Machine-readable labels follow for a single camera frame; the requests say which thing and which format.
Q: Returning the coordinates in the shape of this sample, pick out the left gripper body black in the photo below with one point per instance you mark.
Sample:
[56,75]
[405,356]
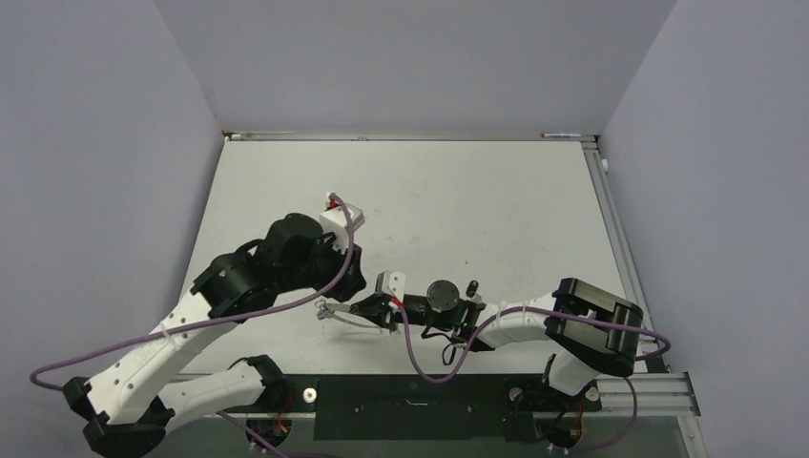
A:
[327,260]

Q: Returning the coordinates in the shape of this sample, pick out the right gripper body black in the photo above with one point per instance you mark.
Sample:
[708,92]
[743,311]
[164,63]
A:
[418,311]

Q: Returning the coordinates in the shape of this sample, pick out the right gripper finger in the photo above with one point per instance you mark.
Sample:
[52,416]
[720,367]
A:
[375,306]
[387,323]

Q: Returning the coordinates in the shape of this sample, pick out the black-headed key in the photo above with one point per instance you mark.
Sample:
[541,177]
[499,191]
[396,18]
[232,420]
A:
[472,289]

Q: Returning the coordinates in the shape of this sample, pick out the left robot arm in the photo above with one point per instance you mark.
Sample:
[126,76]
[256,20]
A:
[130,407]

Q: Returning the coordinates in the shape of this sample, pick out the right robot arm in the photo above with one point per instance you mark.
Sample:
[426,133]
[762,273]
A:
[595,329]

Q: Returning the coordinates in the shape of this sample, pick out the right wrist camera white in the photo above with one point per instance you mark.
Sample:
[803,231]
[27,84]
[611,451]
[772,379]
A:
[391,283]

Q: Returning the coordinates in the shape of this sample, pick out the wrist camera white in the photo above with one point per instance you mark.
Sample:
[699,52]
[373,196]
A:
[333,220]
[391,283]

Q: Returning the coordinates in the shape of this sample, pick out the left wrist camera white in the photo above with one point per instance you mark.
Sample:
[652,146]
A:
[333,220]

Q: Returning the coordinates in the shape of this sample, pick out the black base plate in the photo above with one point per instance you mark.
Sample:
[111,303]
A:
[514,407]

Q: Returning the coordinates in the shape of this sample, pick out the aluminium frame rail back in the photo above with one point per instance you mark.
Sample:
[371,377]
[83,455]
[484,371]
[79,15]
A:
[290,136]

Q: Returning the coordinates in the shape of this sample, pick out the aluminium frame rail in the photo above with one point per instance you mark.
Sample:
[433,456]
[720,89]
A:
[619,243]
[290,136]

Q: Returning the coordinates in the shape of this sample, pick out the aluminium frame rail right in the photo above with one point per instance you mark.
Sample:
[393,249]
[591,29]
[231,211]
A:
[619,243]

